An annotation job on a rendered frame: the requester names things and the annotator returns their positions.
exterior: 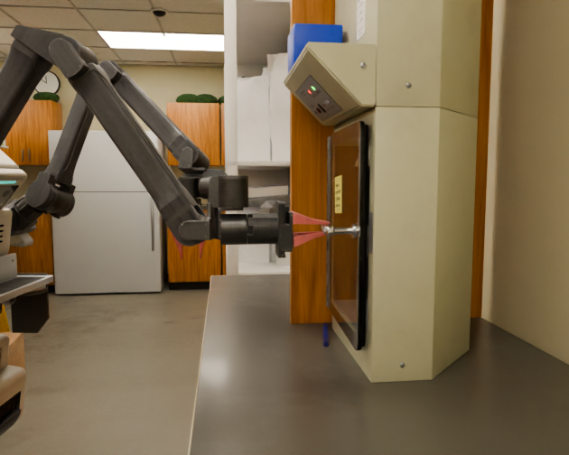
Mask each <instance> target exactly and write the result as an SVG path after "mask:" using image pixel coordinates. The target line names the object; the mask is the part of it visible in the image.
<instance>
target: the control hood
mask: <svg viewBox="0 0 569 455"><path fill-rule="evenodd" d="M376 58H377V46H375V44H365V43H337V42H308V43H307V44H306V45H305V47H304V48H303V51H302V52H301V54H300V55H299V57H298V59H297V60H296V62H295V63H294V65H293V67H292V68H291V70H290V71H289V73H288V74H287V76H286V78H285V79H284V85H285V86H286V87H287V88H288V89H289V90H290V91H291V92H292V93H293V94H294V96H295V97H296V98H297V99H298V100H299V101H300V102H301V103H302V104H303V105H304V106H305V107H306V108H307V109H308V110H309V111H310V112H311V113H312V115H313V116H314V117H315V118H316V119H317V120H318V121H319V122H320V123H321V124H322V125H324V126H334V125H337V124H338V123H340V122H342V121H344V120H347V119H349V118H351V117H353V116H355V115H357V114H359V113H361V112H363V111H366V110H368V109H370V108H372V107H373V106H375V105H376ZM310 75H311V76H312V77H313V78H314V79H315V80H316V81H317V83H318V84H319V85H320V86H321V87H322V88H323V89H324V90H325V91H326V92H327V93H328V94H329V95H330V96H331V98H332V99H333V100H334V101H335V102H336V103H337V104H338V105H339V106H340V107H341V108H342V109H343V110H341V111H340V112H339V113H337V114H335V115H334V116H331V117H329V118H328V119H326V120H324V121H322V120H321V119H320V118H319V117H318V116H317V115H315V114H314V113H313V111H312V110H311V109H310V108H309V107H308V106H307V105H306V104H305V103H304V102H303V101H302V100H301V99H300V98H299V97H298V96H297V95H296V94H295V91H296V90H297V89H298V88H299V87H300V86H301V85H302V84H303V83H304V81H305V80H306V79H307V78H308V77H309V76H310Z"/></svg>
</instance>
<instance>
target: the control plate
mask: <svg viewBox="0 0 569 455"><path fill-rule="evenodd" d="M312 86H313V87H314V88H315V90H314V89H312ZM308 90H310V91H311V92H312V94H311V93H309V92H308ZM295 94H296V95H297V96H298V97H299V98H300V99H301V100H302V101H303V102H304V103H305V104H306V105H307V106H308V107H309V108H310V109H311V110H312V111H313V113H314V114H315V115H317V116H318V117H319V118H320V119H321V120H322V121H324V120H326V119H328V118H329V117H331V116H334V115H335V114H337V113H339V112H340V111H341V110H343V109H342V108H341V107H340V106H339V105H338V104H337V103H336V102H335V101H334V100H333V99H332V98H331V96H330V95H329V94H328V93H327V92H326V91H325V90H324V89H323V88H322V87H321V86H320V85H319V84H318V83H317V81H316V80H315V79H314V78H313V77H312V76H311V75H310V76H309V77H308V78H307V79H306V80H305V81H304V83H303V84H302V85H301V86H300V87H299V88H298V89H297V90H296V91H295ZM327 100H329V101H330V102H331V103H329V104H328V106H327V105H326V106H325V107H323V108H324V109H325V110H326V113H324V112H323V111H322V110H321V109H320V108H319V107H318V106H317V104H318V103H319V104H320V105H321V106H322V104H325V103H324V102H326V103H327V102H328V101H327ZM316 107H317V108H319V109H320V110H321V113H318V112H317V113H318V114H316V113H315V111H317V110H316ZM314 110H315V111H314Z"/></svg>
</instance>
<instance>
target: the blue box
mask: <svg viewBox="0 0 569 455"><path fill-rule="evenodd" d="M342 40H343V39H342V25H339V24H315V23H295V24H294V26H293V28H292V30H291V31H290V33H289V36H288V73H289V71H290V70H291V68H292V67H293V65H294V63H295V62H296V60H297V59H298V57H299V55H300V54H301V52H302V51H303V48H304V47H305V45H306V44H307V43H308V42H337V43H342Z"/></svg>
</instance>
